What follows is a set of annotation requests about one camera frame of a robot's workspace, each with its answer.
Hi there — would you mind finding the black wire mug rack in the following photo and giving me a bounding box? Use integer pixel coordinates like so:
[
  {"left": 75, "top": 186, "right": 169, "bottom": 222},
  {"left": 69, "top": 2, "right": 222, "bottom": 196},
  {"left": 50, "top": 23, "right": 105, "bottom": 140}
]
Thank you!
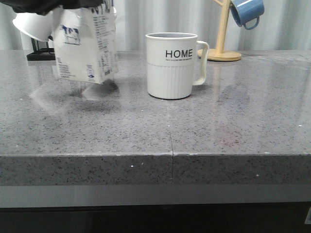
[{"left": 26, "top": 38, "right": 55, "bottom": 61}]

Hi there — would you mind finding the left white hanging mug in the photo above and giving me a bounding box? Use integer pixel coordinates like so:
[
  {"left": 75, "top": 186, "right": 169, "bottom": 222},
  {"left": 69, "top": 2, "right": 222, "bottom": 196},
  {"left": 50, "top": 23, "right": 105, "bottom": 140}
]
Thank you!
[{"left": 12, "top": 11, "right": 53, "bottom": 42}]

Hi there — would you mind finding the wooden mug tree stand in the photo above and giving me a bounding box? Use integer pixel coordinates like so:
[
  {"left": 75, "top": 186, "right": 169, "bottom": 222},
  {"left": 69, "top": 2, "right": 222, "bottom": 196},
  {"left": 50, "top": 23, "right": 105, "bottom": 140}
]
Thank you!
[{"left": 207, "top": 0, "right": 242, "bottom": 62}]

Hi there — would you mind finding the blue hanging mug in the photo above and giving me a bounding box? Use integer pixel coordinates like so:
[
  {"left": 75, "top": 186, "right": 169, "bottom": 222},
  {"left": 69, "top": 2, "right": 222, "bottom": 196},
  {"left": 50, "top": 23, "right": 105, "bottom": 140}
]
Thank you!
[{"left": 230, "top": 0, "right": 264, "bottom": 30}]

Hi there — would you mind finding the white blue milk carton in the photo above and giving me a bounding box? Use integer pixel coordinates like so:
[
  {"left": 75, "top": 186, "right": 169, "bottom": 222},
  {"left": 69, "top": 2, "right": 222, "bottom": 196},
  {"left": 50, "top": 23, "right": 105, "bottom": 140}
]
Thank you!
[{"left": 52, "top": 0, "right": 118, "bottom": 84}]

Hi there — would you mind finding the white HOME mug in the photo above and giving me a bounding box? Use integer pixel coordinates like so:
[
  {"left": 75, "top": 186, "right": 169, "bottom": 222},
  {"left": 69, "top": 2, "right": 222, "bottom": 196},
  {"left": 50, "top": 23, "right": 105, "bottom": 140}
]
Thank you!
[{"left": 145, "top": 33, "right": 209, "bottom": 100}]

